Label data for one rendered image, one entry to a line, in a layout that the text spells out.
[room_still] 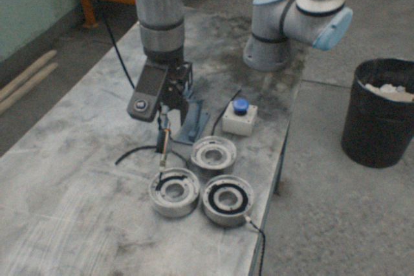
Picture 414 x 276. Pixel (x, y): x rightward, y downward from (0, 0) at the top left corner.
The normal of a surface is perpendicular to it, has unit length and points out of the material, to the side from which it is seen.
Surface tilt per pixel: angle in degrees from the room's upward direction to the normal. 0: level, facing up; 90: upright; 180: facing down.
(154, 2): 90
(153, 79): 29
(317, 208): 0
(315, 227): 0
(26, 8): 90
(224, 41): 0
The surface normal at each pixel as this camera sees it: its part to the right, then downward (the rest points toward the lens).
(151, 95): -0.10, -0.36
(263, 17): -0.68, 0.48
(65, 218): 0.00, -0.76
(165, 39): 0.16, 0.64
